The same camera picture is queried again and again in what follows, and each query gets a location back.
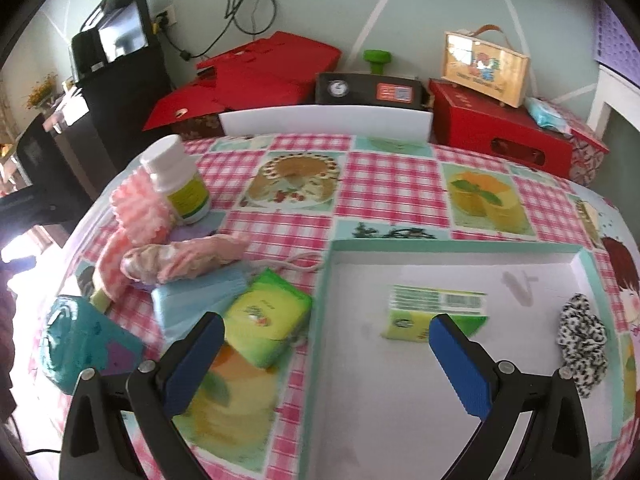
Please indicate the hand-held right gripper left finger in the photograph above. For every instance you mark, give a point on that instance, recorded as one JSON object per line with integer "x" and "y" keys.
{"x": 192, "y": 360}

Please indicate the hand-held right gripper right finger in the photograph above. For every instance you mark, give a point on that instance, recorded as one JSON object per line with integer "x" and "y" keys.
{"x": 457, "y": 370}

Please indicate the blue face mask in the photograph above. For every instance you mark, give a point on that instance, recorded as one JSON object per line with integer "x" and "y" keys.
{"x": 185, "y": 305}

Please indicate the white box tray teal rim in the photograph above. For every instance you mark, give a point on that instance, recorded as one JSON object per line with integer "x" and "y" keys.
{"x": 400, "y": 410}

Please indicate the green tissue pack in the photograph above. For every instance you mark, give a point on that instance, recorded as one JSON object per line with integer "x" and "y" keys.
{"x": 425, "y": 305}
{"x": 265, "y": 315}

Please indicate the pink floral scrunchie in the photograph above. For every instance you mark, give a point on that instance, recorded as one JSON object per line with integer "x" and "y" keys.
{"x": 175, "y": 260}

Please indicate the pink white striped cloth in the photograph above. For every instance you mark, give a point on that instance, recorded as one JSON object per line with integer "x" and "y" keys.
{"x": 112, "y": 265}

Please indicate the pink fluffy scrunchie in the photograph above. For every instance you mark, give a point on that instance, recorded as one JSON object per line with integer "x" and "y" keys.
{"x": 137, "y": 210}

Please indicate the teal pouch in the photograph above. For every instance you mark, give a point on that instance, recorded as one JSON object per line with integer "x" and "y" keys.
{"x": 85, "y": 340}

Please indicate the purple cloth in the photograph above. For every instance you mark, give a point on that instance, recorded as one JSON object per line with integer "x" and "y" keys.
{"x": 192, "y": 234}

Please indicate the leopard print scrunchie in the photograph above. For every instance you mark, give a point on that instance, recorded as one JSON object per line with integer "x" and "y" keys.
{"x": 580, "y": 335}

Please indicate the white pill bottle green label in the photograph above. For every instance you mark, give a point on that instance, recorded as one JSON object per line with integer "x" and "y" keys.
{"x": 185, "y": 195}

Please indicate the pink checked printed tablecloth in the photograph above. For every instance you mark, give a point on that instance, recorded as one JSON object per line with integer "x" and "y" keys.
{"x": 400, "y": 195}

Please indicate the pink patterned box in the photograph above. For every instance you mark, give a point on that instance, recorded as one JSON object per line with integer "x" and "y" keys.
{"x": 585, "y": 160}

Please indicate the black chair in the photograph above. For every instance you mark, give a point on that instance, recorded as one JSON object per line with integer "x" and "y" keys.
{"x": 35, "y": 160}

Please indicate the black cabinet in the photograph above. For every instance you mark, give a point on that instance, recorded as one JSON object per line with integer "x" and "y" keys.
{"x": 135, "y": 110}

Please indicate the red gift box brown side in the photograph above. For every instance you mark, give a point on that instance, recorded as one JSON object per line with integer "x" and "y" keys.
{"x": 200, "y": 100}

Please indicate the blue wet wipes pack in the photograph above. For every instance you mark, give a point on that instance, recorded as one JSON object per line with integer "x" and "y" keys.
{"x": 545, "y": 112}

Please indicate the white board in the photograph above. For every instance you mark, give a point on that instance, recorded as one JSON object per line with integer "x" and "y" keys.
{"x": 325, "y": 120}

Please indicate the black box with gauge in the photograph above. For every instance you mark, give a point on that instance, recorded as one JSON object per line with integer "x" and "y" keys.
{"x": 360, "y": 91}

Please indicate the yellow flowers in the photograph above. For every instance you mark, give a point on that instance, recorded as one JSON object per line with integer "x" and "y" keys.
{"x": 42, "y": 92}

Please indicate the red cardboard box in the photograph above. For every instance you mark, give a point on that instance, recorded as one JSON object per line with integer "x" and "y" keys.
{"x": 280, "y": 60}

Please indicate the white shelf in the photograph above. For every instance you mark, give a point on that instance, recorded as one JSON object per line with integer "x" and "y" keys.
{"x": 607, "y": 90}

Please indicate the green dumbbell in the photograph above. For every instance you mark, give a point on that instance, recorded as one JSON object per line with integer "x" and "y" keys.
{"x": 378, "y": 60}

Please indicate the black monitor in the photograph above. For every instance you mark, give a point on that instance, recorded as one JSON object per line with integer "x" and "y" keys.
{"x": 120, "y": 30}

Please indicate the purple perforated basket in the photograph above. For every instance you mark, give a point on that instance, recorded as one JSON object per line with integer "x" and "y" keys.
{"x": 617, "y": 35}

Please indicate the white wall socket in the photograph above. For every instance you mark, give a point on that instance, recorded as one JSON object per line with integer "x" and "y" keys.
{"x": 167, "y": 15}

